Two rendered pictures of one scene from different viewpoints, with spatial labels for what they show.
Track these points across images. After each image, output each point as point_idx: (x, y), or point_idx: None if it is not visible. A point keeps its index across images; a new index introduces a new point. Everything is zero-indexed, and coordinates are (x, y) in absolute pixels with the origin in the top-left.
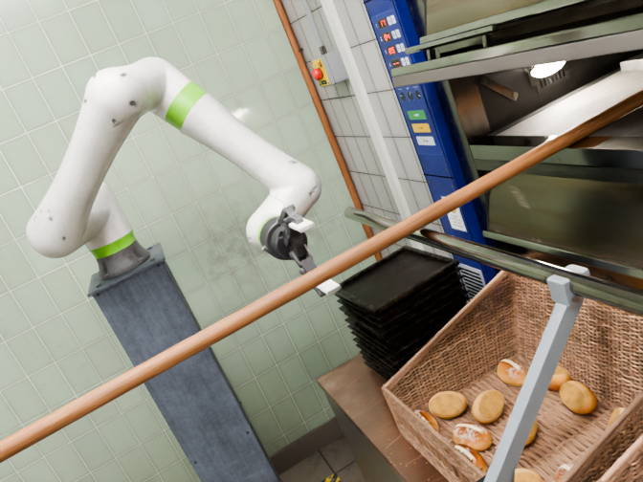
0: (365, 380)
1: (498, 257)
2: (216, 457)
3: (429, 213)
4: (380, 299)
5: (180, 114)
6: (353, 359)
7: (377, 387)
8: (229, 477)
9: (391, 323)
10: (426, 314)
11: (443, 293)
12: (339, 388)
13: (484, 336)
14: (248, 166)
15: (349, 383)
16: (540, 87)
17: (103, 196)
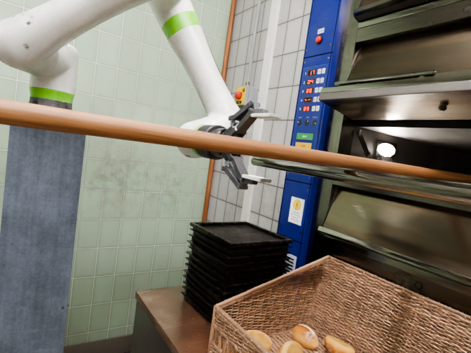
0: (179, 305)
1: (460, 188)
2: (21, 319)
3: (359, 160)
4: (232, 241)
5: (179, 24)
6: (170, 288)
7: (188, 313)
8: (19, 344)
9: (236, 260)
10: (258, 267)
11: (275, 258)
12: (155, 303)
13: (293, 300)
14: (205, 87)
15: (165, 302)
16: (378, 159)
17: (72, 54)
